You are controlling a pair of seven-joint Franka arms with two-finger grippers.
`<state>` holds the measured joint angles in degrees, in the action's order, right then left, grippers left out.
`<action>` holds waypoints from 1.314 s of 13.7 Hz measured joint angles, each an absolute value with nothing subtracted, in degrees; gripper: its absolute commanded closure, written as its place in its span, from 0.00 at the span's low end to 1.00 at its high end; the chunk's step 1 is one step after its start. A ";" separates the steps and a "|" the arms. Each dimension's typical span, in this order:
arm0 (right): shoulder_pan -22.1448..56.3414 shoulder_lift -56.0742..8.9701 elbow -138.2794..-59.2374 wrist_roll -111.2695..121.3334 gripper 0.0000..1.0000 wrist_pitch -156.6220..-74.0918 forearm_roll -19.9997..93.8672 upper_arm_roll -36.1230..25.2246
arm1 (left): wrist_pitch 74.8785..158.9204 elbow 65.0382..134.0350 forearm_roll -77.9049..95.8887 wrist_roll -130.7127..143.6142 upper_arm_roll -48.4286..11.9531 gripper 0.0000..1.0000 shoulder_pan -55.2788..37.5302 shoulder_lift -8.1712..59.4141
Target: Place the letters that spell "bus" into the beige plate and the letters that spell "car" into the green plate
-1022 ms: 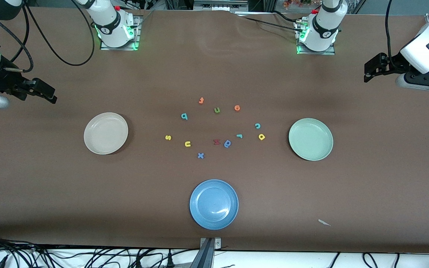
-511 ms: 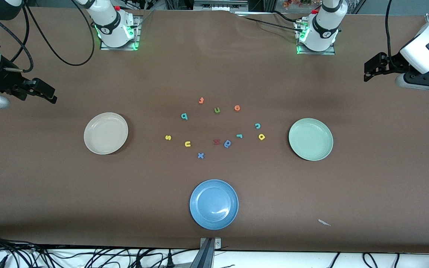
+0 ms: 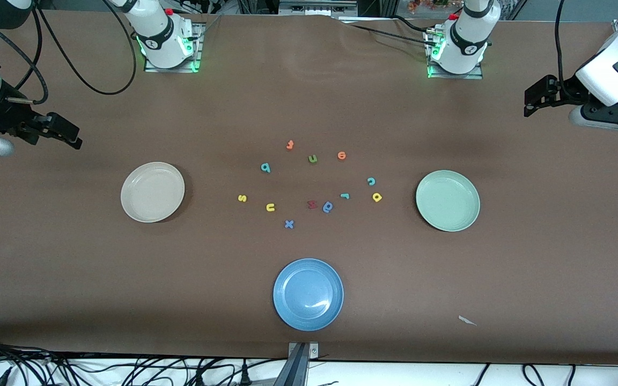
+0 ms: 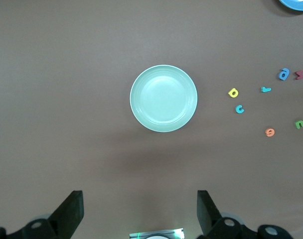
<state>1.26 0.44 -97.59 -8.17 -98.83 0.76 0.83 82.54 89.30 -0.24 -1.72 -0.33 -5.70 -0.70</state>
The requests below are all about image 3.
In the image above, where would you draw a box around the beige brown plate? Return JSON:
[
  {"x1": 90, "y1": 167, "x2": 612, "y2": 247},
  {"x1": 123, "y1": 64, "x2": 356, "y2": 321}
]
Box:
[{"x1": 121, "y1": 162, "x2": 186, "y2": 223}]

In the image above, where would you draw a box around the light green plate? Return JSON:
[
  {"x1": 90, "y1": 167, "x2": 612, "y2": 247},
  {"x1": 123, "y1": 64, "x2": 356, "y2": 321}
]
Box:
[{"x1": 415, "y1": 170, "x2": 481, "y2": 232}]

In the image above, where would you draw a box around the grey equipment box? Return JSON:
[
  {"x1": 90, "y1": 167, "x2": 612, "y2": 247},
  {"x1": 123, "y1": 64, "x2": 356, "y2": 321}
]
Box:
[{"x1": 278, "y1": 0, "x2": 358, "y2": 17}]

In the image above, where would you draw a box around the blue plate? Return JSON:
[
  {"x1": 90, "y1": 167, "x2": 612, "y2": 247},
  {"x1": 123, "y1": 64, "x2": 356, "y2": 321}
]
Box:
[{"x1": 273, "y1": 258, "x2": 344, "y2": 331}]

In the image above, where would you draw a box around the dark grey metal bar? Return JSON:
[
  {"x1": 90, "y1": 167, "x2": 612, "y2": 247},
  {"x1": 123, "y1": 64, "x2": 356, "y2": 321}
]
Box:
[{"x1": 273, "y1": 343, "x2": 310, "y2": 386}]

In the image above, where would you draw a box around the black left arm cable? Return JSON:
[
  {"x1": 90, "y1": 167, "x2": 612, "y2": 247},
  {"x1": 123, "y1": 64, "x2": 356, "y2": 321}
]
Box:
[{"x1": 554, "y1": 0, "x2": 583, "y2": 105}]

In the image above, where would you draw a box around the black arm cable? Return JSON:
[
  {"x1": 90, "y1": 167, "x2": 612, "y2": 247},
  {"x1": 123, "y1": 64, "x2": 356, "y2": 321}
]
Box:
[
  {"x1": 554, "y1": 0, "x2": 583, "y2": 105},
  {"x1": 0, "y1": 0, "x2": 138, "y2": 105}
]

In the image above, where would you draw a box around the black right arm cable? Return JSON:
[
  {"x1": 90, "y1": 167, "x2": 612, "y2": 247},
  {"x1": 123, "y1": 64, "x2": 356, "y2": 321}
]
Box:
[{"x1": 0, "y1": 0, "x2": 138, "y2": 105}]

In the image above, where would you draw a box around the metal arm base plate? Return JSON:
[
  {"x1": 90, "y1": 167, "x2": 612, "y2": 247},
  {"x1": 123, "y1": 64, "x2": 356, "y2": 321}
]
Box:
[
  {"x1": 426, "y1": 28, "x2": 484, "y2": 80},
  {"x1": 144, "y1": 23, "x2": 203, "y2": 73}
]

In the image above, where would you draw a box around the black table cable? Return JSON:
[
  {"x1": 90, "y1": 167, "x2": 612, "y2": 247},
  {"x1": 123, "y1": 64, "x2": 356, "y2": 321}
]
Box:
[
  {"x1": 392, "y1": 15, "x2": 434, "y2": 34},
  {"x1": 348, "y1": 24, "x2": 439, "y2": 48}
]

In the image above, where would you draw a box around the small metal bracket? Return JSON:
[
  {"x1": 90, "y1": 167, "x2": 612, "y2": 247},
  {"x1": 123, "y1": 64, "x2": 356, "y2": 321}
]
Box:
[{"x1": 288, "y1": 342, "x2": 319, "y2": 360}]

